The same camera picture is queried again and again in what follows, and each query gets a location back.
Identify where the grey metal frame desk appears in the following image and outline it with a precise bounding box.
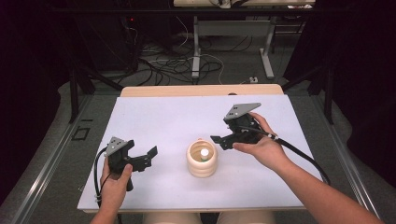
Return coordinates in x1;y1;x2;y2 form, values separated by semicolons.
173;0;317;80

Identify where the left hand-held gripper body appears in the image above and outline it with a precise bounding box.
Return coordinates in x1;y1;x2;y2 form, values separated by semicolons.
105;135;148;192

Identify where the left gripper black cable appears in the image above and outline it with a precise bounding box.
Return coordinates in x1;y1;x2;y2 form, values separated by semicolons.
93;146;110;207

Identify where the cream ribbed round container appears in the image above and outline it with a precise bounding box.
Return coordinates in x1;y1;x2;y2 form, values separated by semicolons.
186;138;219;179

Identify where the tangle of floor cables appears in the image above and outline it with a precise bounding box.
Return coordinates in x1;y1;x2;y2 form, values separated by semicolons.
124;34;255;87

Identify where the person's left hand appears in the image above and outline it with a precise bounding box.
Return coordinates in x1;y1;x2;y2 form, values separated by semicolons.
98;157;134;213

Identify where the black metal stand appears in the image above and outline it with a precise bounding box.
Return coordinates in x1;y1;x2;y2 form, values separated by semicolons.
67;66;124;124
281;63;336;125

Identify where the person's right hand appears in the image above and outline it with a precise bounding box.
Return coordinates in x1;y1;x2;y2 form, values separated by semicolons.
232;112;290;172

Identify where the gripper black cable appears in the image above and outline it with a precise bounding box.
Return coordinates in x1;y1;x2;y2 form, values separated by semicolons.
246;125;332;187
93;146;110;207

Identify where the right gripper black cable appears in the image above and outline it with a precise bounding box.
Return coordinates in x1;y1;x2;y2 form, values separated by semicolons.
246;125;332;187

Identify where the dark equipment with red light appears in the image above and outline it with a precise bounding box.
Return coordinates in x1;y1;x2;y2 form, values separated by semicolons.
74;14;142;73

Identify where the aluminium floor rail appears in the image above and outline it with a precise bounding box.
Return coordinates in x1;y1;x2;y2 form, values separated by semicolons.
10;94;94;224
311;92;381;219

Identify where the white board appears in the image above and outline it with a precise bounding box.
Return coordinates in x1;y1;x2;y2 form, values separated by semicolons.
77;94;323;213

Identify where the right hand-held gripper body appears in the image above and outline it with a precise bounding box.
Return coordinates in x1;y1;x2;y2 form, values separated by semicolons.
222;102;263;146

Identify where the person's left leg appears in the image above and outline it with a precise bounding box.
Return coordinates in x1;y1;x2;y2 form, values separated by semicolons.
142;211;202;224

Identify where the wooden table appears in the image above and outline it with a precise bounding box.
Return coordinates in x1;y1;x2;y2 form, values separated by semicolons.
83;83;306;215

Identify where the thin white cable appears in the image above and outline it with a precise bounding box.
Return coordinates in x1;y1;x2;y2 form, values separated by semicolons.
176;16;191;49

